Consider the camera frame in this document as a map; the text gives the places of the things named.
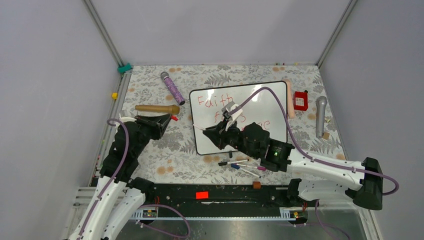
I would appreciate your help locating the pink cap whiteboard marker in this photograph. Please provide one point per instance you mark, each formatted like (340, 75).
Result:
(261, 168)

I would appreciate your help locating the blue cap whiteboard marker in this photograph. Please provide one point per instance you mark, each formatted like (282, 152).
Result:
(235, 166)

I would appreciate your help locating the purple glitter toy microphone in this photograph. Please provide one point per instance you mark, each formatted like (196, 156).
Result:
(165, 77)

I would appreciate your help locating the teal corner clip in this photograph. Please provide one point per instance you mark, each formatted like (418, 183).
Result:
(123, 69)

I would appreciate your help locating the silver toy microphone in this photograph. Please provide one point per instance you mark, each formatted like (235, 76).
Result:
(321, 104)

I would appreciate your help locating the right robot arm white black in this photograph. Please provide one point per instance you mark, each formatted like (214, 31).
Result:
(358, 181)

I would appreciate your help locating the black cap whiteboard marker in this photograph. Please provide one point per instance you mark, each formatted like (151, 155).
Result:
(224, 163)

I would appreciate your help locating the slotted cable duct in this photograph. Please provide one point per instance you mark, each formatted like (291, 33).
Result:
(261, 214)

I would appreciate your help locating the yellow small cube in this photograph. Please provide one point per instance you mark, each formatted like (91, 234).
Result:
(114, 95)

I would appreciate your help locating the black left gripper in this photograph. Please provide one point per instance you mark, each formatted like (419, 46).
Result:
(158, 129)

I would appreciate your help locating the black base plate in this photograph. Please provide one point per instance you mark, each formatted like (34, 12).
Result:
(228, 197)

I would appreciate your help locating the aluminium frame post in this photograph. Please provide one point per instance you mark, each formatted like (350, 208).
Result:
(92, 11)
(336, 32)

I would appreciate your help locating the gold toy microphone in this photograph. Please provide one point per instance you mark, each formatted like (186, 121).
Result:
(168, 109)

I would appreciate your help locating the brown small block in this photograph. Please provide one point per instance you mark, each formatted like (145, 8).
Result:
(256, 185)

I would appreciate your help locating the right aluminium frame post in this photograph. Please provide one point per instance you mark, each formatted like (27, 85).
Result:
(336, 32)

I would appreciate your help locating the peach cylinder toy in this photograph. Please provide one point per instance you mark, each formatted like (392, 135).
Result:
(290, 104)

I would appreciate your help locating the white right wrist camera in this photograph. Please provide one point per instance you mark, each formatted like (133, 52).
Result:
(230, 114)

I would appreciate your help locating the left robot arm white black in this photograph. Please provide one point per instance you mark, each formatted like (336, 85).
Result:
(117, 194)

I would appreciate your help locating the white whiteboard black frame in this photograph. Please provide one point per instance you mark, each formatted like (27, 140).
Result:
(206, 110)

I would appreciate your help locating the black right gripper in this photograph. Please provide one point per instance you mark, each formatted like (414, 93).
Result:
(219, 135)

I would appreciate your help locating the red tape patch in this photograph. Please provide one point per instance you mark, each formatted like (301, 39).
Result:
(201, 195)

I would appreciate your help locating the floral table mat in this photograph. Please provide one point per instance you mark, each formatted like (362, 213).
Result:
(173, 158)

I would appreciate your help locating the red small box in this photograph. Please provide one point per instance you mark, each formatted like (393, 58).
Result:
(300, 100)

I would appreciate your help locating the left aluminium frame post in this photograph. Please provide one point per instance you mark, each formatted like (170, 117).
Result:
(92, 11)

